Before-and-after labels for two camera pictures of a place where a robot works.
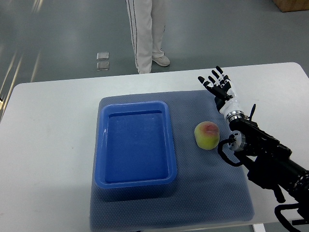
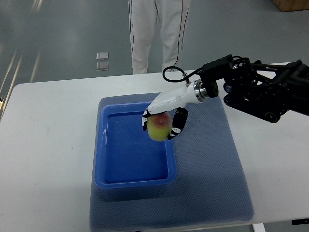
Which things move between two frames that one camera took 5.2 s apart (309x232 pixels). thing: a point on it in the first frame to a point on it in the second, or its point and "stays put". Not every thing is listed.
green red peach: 207,135 to 159,126
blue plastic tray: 134,145 stays put
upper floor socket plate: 102,56 stays put
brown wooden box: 292,5 stays put
